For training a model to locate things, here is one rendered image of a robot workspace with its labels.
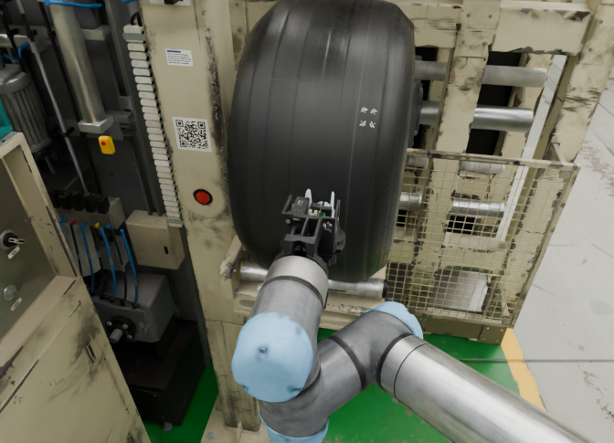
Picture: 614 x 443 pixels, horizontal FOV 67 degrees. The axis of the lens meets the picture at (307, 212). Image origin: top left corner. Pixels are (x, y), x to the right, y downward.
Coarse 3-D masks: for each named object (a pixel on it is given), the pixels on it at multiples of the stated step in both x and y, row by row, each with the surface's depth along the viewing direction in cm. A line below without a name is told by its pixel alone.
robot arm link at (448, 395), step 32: (384, 320) 58; (416, 320) 59; (352, 352) 54; (384, 352) 54; (416, 352) 52; (384, 384) 53; (416, 384) 49; (448, 384) 47; (480, 384) 46; (448, 416) 46; (480, 416) 44; (512, 416) 42; (544, 416) 42
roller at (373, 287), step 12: (240, 264) 109; (252, 264) 109; (240, 276) 109; (252, 276) 108; (264, 276) 107; (336, 288) 105; (348, 288) 105; (360, 288) 104; (372, 288) 104; (384, 288) 104
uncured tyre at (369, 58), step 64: (320, 0) 85; (384, 0) 87; (256, 64) 76; (320, 64) 74; (384, 64) 74; (256, 128) 75; (320, 128) 73; (384, 128) 72; (256, 192) 77; (320, 192) 75; (384, 192) 76; (256, 256) 89; (384, 256) 87
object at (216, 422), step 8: (216, 400) 180; (216, 416) 175; (208, 424) 172; (216, 424) 172; (224, 424) 172; (208, 432) 167; (216, 432) 170; (224, 432) 170; (232, 432) 170; (248, 432) 169; (256, 432) 169; (264, 432) 170; (208, 440) 167; (216, 440) 167; (224, 440) 167; (232, 440) 167; (240, 440) 167; (248, 440) 167; (256, 440) 167; (264, 440) 167
